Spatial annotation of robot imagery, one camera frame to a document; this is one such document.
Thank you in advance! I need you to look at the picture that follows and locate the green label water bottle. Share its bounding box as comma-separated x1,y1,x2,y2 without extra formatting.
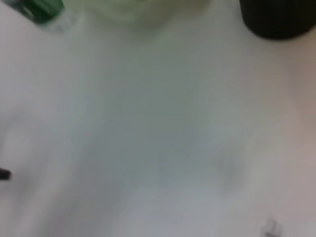
3,0,79,35

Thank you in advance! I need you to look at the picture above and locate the black mesh pen holder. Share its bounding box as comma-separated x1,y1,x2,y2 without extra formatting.
238,0,316,40

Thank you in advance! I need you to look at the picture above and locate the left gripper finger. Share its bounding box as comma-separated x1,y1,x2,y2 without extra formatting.
0,168,12,181

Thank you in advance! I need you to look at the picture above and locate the green glass fruit plate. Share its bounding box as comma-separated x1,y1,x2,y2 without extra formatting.
63,0,213,28

